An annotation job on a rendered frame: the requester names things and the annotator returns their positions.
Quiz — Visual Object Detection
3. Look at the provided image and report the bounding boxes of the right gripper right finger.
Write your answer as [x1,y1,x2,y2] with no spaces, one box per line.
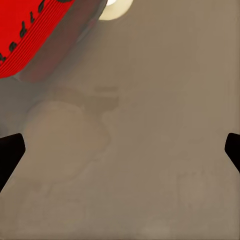
[224,133,240,172]

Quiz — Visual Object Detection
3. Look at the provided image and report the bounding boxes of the radio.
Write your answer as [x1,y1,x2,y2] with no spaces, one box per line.
[0,0,75,79]

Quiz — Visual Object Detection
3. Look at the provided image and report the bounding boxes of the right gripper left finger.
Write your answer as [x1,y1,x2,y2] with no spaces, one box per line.
[0,133,26,192]

